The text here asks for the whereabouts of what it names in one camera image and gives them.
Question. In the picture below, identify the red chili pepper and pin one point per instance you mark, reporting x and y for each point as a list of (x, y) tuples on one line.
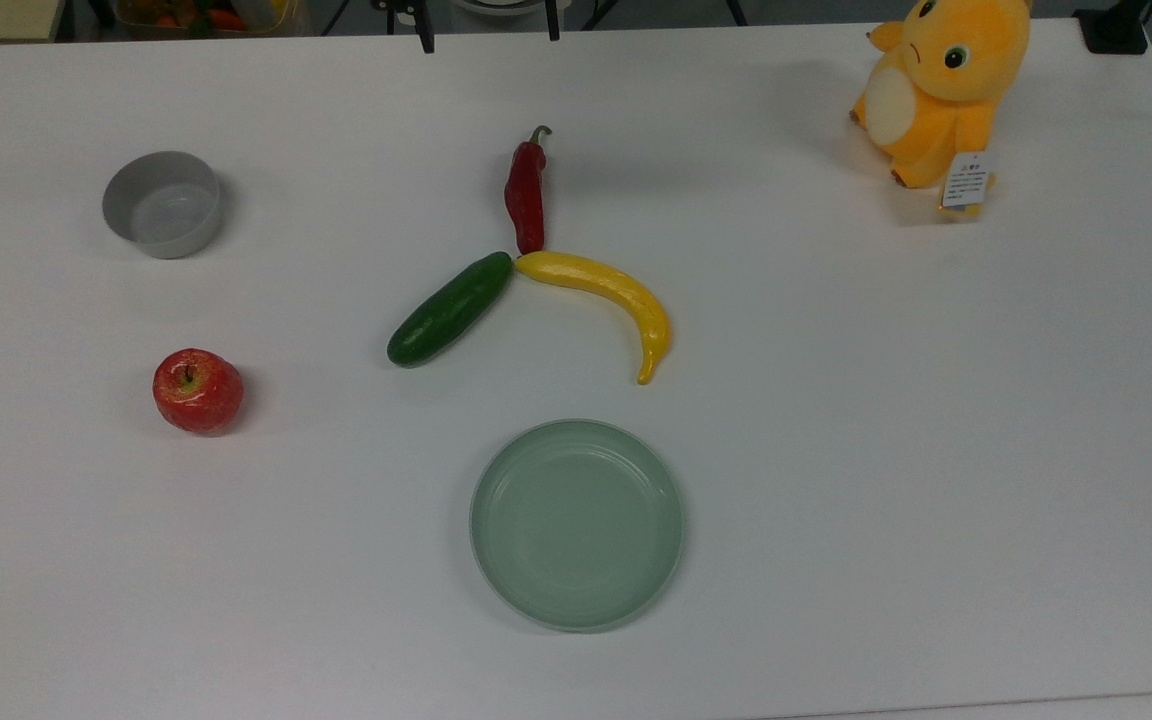
[(526, 195)]

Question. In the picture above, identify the yellow banana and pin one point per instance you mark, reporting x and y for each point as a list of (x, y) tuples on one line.
[(606, 285)]

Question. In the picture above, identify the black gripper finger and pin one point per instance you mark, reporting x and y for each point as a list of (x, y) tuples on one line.
[(424, 35)]

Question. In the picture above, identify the small grey bowl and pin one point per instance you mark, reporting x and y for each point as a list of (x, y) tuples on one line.
[(171, 215)]

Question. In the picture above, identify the black table clamp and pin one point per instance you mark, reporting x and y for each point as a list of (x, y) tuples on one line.
[(1111, 30)]

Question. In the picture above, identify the green cucumber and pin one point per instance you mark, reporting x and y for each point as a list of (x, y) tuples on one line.
[(448, 310)]

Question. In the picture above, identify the black tripod legs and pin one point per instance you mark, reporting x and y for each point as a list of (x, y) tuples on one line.
[(737, 13)]

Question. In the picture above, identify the orange plush toy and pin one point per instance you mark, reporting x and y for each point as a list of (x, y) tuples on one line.
[(946, 100)]

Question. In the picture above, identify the pale green plate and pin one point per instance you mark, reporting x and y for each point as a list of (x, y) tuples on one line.
[(576, 525)]

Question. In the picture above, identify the white paper hang tag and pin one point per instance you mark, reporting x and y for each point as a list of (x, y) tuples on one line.
[(966, 180)]

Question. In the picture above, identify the box of toy fruits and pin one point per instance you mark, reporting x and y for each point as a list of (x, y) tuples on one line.
[(206, 18)]

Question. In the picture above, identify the red apple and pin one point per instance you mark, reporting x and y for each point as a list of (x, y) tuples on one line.
[(198, 395)]

